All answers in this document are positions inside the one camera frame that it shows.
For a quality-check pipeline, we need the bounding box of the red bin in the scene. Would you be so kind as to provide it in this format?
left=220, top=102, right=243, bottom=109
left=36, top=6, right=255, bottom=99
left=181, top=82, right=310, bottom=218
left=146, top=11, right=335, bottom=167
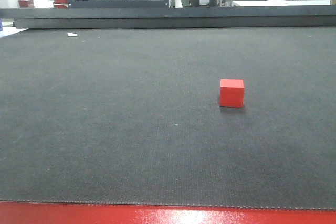
left=18, top=0, right=35, bottom=8

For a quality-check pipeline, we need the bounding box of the black metal frame rack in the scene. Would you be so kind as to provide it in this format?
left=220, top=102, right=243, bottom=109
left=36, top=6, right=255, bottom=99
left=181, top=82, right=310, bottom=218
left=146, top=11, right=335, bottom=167
left=1, top=0, right=335, bottom=29

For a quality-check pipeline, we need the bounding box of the dark grey table mat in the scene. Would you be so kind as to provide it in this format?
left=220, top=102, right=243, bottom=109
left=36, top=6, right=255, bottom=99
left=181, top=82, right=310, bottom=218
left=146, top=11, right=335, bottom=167
left=1, top=27, right=335, bottom=210

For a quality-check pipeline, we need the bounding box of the white background table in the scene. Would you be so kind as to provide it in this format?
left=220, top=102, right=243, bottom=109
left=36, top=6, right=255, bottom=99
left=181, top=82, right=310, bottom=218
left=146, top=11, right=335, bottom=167
left=217, top=0, right=330, bottom=7

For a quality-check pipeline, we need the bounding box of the red magnetic cube block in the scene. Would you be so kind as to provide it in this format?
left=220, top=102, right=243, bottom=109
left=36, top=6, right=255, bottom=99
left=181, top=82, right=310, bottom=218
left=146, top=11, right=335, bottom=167
left=219, top=79, right=245, bottom=108

